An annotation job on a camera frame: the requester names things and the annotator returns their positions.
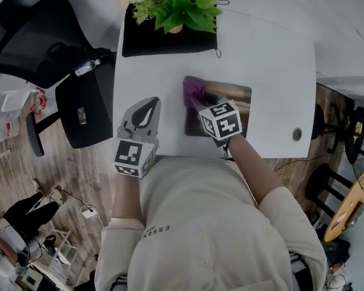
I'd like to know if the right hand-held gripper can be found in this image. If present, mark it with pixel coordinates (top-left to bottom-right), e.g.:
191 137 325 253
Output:
189 93 243 149

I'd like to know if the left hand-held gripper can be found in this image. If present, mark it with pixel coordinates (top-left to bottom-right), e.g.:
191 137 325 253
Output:
113 96 164 181

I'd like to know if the purple cloth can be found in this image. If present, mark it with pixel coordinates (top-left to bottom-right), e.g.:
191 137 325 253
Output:
181 75 209 109

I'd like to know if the dark streaked mouse pad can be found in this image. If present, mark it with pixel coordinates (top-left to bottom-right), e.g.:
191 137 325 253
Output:
183 75 252 139

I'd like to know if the person's left forearm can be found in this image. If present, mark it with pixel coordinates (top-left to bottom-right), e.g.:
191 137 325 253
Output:
110 172 147 224

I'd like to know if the person's right forearm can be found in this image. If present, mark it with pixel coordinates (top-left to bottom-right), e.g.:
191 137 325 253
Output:
225 133 282 208

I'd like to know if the white desk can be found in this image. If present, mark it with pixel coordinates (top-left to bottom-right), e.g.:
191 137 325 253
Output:
111 0 319 159

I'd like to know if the clear water bottle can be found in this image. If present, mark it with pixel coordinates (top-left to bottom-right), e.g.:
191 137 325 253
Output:
74 58 102 77

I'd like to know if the green plant in pink vase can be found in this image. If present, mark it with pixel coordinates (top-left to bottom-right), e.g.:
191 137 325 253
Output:
114 0 224 35

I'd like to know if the white power adapter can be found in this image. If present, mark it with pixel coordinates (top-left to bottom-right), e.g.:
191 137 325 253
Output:
81 206 99 220

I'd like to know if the black floor fan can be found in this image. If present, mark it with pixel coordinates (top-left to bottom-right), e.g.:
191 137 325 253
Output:
310 98 364 167

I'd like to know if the person's cream shirt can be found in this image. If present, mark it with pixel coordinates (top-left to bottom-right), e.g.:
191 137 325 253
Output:
93 155 328 291

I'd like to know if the black mesh office chair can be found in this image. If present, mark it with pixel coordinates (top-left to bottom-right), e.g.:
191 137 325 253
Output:
0 0 118 158

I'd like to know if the white slatted stand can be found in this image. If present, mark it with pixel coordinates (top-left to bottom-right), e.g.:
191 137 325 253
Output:
44 226 90 286

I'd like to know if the round wooden table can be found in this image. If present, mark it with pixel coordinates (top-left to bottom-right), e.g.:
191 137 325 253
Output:
304 162 364 244

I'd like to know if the dark green pouch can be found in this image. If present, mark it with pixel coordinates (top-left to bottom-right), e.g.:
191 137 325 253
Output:
345 203 364 230

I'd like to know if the black drawstring pouch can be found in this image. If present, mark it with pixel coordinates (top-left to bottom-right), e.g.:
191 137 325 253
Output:
121 0 231 59

